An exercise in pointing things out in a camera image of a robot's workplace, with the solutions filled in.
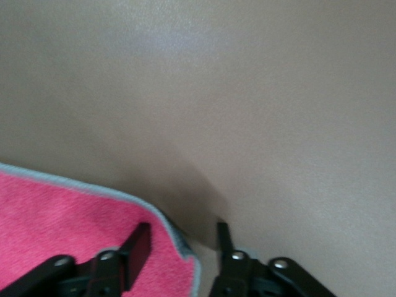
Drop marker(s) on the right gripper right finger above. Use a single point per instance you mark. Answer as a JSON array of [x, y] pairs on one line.
[[235, 278]]

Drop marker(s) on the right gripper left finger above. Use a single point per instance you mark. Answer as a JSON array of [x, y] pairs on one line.
[[137, 247]]

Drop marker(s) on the pink towel grey back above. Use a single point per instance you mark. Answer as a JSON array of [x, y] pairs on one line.
[[46, 222]]

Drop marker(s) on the brown table cover sheet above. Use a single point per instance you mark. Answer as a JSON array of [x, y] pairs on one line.
[[216, 92]]

